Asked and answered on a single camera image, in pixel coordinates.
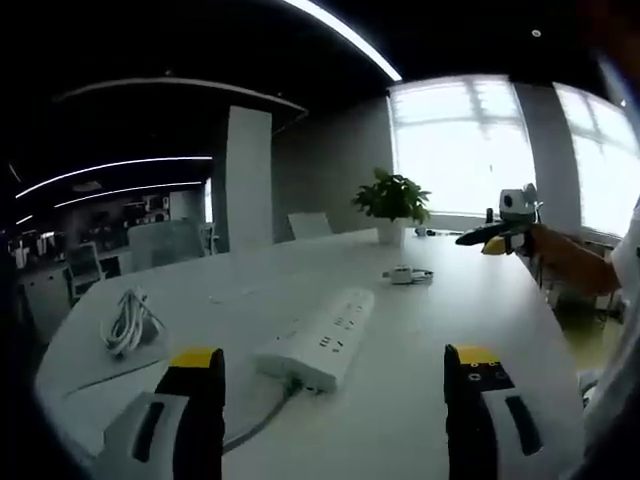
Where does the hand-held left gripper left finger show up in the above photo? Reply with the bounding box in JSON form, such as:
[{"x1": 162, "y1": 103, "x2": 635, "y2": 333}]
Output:
[{"x1": 97, "y1": 347, "x2": 227, "y2": 480}]

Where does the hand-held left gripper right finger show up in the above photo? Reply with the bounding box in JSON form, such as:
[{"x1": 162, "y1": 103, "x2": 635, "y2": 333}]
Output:
[{"x1": 443, "y1": 343, "x2": 551, "y2": 480}]

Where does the white charger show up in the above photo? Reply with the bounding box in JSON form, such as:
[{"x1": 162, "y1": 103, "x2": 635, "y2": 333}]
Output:
[{"x1": 383, "y1": 266, "x2": 414, "y2": 286}]

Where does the white power strip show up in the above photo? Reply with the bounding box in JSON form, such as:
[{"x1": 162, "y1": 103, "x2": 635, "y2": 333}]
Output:
[{"x1": 253, "y1": 286, "x2": 376, "y2": 394}]

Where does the white desk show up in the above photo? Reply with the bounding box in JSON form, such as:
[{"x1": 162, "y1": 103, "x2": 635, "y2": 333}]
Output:
[{"x1": 33, "y1": 227, "x2": 589, "y2": 480}]

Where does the long ceiling light strip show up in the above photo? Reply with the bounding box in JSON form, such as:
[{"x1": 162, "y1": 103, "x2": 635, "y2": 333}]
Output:
[{"x1": 278, "y1": 0, "x2": 404, "y2": 82}]

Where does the bright window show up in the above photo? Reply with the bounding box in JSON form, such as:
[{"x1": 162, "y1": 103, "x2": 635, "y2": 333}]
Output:
[
  {"x1": 388, "y1": 74, "x2": 538, "y2": 217},
  {"x1": 551, "y1": 81, "x2": 640, "y2": 237}
]

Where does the green potted plant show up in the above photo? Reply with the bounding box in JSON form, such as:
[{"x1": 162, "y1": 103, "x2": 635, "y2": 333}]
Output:
[{"x1": 351, "y1": 167, "x2": 433, "y2": 245}]

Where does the grey mesh office chair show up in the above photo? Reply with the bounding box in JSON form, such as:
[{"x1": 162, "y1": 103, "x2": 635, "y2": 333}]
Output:
[{"x1": 126, "y1": 218, "x2": 212, "y2": 272}]

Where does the white chair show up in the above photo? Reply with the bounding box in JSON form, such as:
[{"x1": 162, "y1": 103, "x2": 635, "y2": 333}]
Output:
[{"x1": 287, "y1": 211, "x2": 334, "y2": 242}]

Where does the small grey office chair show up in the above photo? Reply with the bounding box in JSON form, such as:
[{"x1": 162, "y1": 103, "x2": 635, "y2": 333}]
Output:
[{"x1": 63, "y1": 243, "x2": 107, "y2": 304}]

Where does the white column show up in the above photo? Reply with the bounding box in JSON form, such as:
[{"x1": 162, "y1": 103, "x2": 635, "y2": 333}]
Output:
[{"x1": 226, "y1": 104, "x2": 274, "y2": 252}]

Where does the coiled white cable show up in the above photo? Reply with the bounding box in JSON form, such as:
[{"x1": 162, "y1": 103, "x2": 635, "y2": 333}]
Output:
[{"x1": 99, "y1": 286, "x2": 167, "y2": 359}]

